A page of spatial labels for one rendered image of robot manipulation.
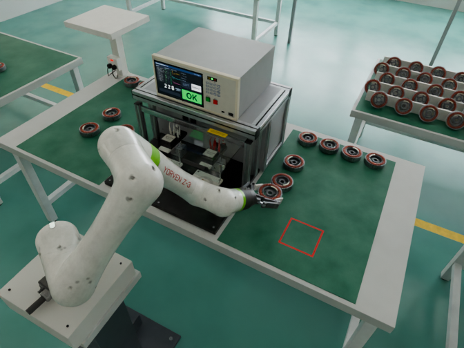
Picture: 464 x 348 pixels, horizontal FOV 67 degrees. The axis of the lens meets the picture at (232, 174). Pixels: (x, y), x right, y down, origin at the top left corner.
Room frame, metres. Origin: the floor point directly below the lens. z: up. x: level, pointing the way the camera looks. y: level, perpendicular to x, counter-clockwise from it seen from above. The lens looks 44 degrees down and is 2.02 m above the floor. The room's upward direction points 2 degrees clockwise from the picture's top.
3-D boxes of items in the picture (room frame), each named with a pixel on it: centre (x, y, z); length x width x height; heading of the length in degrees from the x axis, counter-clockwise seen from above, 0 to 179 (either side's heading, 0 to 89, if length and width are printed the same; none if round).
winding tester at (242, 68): (1.56, 0.10, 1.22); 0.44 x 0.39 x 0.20; 64
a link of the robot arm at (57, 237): (0.65, 0.55, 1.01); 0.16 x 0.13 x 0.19; 34
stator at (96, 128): (1.64, 0.84, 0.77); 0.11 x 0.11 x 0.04
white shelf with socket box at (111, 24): (2.19, 0.80, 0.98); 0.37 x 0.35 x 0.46; 64
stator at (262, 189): (1.09, -0.18, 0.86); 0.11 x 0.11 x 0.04
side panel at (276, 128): (1.49, -0.22, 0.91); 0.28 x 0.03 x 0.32; 154
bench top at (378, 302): (1.49, 0.14, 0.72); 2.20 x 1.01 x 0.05; 64
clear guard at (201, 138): (1.20, 0.09, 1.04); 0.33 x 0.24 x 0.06; 154
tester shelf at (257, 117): (1.56, 0.11, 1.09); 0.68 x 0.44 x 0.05; 64
